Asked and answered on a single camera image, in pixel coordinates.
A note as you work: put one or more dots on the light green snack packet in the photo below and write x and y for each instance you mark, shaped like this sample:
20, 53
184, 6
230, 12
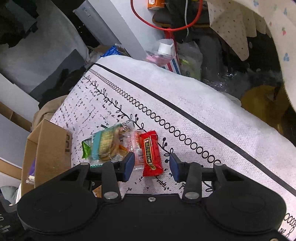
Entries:
86, 149

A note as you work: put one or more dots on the white patterned bed cover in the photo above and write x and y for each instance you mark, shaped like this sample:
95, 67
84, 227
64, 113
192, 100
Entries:
192, 120

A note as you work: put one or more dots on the purple long snack pack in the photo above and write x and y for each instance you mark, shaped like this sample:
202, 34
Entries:
31, 176

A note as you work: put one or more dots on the teal band cracker packet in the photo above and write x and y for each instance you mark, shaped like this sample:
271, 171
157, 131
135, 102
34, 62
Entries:
108, 145

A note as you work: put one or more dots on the tan blanket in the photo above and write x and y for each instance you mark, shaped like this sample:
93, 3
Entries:
47, 111

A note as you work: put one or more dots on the orange tissue box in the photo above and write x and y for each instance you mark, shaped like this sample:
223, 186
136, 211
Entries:
155, 4

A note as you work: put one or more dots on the red snack packet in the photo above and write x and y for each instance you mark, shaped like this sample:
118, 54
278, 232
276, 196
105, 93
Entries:
151, 155

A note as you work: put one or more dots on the brown cardboard box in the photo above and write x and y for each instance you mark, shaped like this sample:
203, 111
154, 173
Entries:
50, 145

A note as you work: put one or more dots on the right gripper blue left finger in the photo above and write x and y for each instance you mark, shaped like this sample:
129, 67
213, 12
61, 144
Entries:
128, 165

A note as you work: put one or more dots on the blue foil bag on floor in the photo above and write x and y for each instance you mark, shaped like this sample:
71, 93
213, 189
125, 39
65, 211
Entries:
113, 50

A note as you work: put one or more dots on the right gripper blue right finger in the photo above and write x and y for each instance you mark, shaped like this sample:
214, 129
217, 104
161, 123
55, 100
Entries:
179, 169

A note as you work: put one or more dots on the orange cracker packet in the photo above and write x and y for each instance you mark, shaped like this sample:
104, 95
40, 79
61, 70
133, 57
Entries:
131, 141

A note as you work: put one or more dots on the pink bottle with white cap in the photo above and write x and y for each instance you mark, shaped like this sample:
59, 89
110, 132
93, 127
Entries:
162, 52

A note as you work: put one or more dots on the floral tablecloth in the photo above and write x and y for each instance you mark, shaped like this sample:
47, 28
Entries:
235, 21

